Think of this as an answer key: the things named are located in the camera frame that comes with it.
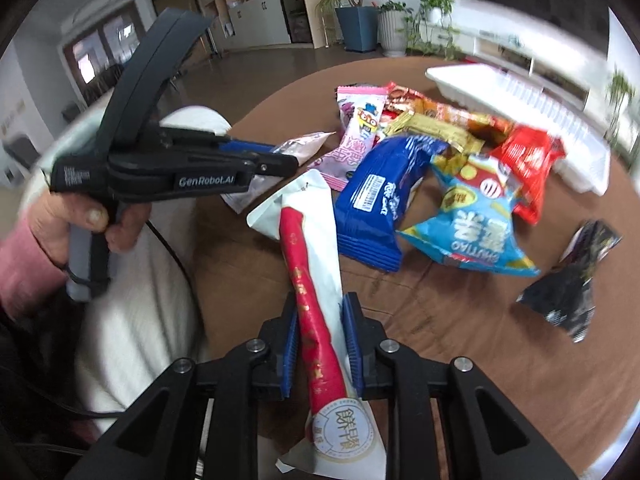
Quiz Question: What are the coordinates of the clear white snack packet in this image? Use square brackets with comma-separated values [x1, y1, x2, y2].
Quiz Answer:
[221, 132, 333, 214]

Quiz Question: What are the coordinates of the white red sausage snack packet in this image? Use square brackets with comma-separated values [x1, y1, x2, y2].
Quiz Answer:
[247, 170, 386, 479]

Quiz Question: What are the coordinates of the dark blue biscuit pack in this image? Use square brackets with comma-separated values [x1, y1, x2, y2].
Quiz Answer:
[334, 134, 449, 272]

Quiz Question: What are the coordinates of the pink white snack packet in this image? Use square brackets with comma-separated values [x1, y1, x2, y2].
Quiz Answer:
[309, 86, 387, 192]

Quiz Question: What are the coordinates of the light blue chips bag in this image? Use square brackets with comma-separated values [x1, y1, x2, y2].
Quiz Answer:
[399, 154, 539, 278]

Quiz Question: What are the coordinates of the gold wafer packet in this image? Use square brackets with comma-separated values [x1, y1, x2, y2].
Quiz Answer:
[384, 110, 484, 155]

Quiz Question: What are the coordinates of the black snack packet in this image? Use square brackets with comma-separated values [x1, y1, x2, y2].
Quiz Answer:
[516, 219, 622, 344]

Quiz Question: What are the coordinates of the red snack bag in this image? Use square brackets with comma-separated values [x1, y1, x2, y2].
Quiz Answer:
[490, 124, 566, 226]

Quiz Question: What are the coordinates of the pink sleeve left forearm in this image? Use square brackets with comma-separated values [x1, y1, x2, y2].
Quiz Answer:
[0, 218, 66, 320]

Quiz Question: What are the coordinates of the left hand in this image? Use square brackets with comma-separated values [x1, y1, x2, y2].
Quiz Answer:
[26, 191, 152, 268]

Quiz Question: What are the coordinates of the white round stool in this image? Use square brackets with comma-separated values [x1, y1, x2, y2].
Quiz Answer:
[10, 110, 210, 441]

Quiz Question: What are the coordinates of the blue planter with tree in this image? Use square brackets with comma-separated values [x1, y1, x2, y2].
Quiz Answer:
[336, 0, 378, 53]

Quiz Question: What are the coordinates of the white ribbed planter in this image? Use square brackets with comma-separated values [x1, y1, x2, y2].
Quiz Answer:
[378, 0, 413, 58]

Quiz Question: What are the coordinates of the trailing pothos plant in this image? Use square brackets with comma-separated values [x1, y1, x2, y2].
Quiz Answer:
[405, 0, 462, 61]

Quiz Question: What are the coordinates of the orange snack packet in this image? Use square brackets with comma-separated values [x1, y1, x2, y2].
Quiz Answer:
[383, 82, 514, 144]

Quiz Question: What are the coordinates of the white tv console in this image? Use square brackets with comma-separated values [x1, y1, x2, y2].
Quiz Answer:
[452, 0, 608, 114]

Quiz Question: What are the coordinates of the white plastic tray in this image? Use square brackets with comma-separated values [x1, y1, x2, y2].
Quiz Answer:
[425, 64, 611, 196]

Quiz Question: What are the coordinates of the wooden wall cabinet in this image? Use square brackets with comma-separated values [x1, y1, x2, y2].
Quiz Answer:
[192, 0, 331, 53]

